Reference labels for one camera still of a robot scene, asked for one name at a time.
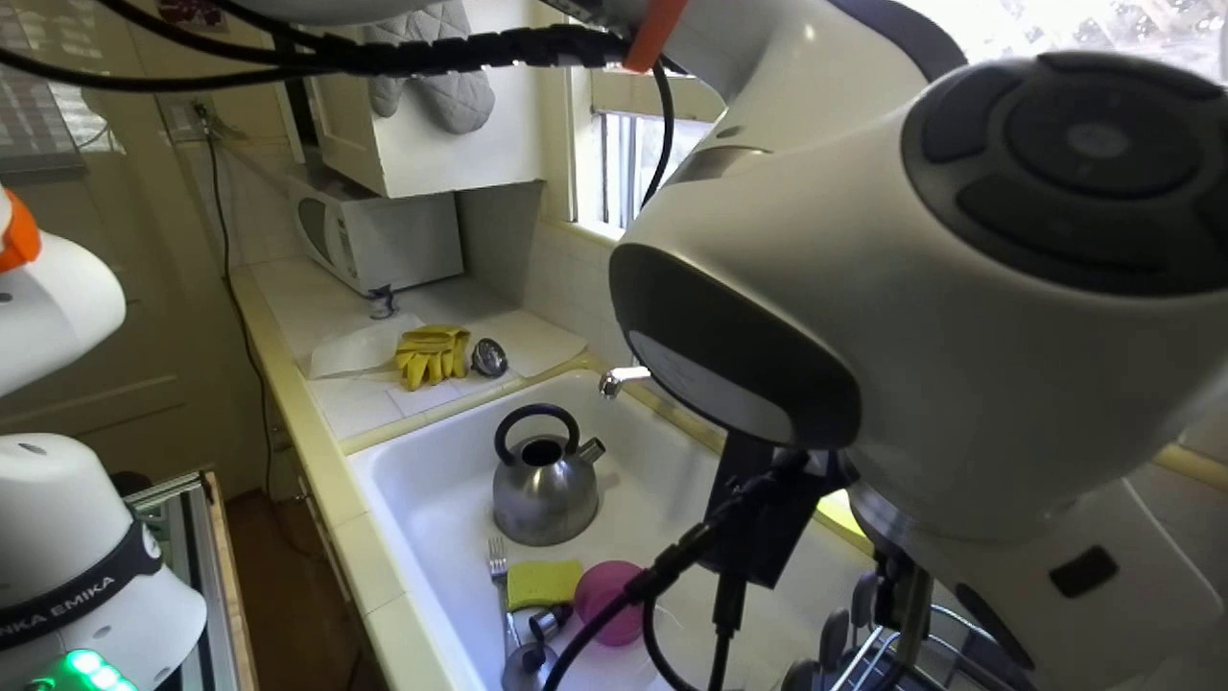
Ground grey oven mitt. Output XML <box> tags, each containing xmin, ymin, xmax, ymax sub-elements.
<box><xmin>364</xmin><ymin>0</ymin><xmax>497</xmax><ymax>137</ymax></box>

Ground wood edged metal cart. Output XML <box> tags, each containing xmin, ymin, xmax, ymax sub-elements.
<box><xmin>128</xmin><ymin>469</ymin><xmax>261</xmax><ymax>691</ymax></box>

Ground metal utensil in sink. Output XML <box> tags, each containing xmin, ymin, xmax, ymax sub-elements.
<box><xmin>497</xmin><ymin>597</ymin><xmax>574</xmax><ymax>691</ymax></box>

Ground white upper cabinet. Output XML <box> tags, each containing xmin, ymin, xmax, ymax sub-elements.
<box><xmin>304</xmin><ymin>61</ymin><xmax>550</xmax><ymax>202</ymax></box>

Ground yellow sponge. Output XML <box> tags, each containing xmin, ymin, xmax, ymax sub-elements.
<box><xmin>502</xmin><ymin>556</ymin><xmax>585</xmax><ymax>613</ymax></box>

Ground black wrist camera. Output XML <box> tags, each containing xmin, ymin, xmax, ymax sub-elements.
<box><xmin>701</xmin><ymin>430</ymin><xmax>827</xmax><ymax>590</ymax></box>

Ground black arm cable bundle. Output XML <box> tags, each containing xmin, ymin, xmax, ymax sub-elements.
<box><xmin>0</xmin><ymin>0</ymin><xmax>684</xmax><ymax>215</ymax></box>

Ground small metal sink strainer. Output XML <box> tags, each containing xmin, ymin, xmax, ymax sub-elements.
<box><xmin>468</xmin><ymin>334</ymin><xmax>514</xmax><ymax>385</ymax></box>

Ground orange strap on forearm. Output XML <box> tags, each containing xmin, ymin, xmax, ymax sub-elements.
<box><xmin>621</xmin><ymin>0</ymin><xmax>695</xmax><ymax>75</ymax></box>

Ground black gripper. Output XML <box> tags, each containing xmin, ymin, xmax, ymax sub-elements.
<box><xmin>873</xmin><ymin>542</ymin><xmax>939</xmax><ymax>646</ymax></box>

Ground yellow rubber gloves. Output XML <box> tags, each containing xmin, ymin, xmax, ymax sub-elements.
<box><xmin>392</xmin><ymin>324</ymin><xmax>475</xmax><ymax>395</ymax></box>

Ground orange strap on lower arm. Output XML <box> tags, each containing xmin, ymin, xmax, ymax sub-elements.
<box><xmin>0</xmin><ymin>185</ymin><xmax>48</xmax><ymax>276</ymax></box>

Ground white microwave oven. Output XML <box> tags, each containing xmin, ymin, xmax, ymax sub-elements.
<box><xmin>295</xmin><ymin>188</ymin><xmax>468</xmax><ymax>299</ymax></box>

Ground white ceramic sink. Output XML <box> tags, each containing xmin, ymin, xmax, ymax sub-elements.
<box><xmin>345</xmin><ymin>367</ymin><xmax>899</xmax><ymax>691</ymax></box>

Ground steel kettle black handle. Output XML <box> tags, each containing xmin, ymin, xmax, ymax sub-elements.
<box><xmin>487</xmin><ymin>403</ymin><xmax>608</xmax><ymax>549</ymax></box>

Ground white wall outlet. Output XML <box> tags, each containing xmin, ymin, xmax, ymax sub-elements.
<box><xmin>160</xmin><ymin>97</ymin><xmax>215</xmax><ymax>146</ymax></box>

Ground thin black camera cable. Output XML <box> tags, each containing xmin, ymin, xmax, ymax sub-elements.
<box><xmin>539</xmin><ymin>471</ymin><xmax>820</xmax><ymax>691</ymax></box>

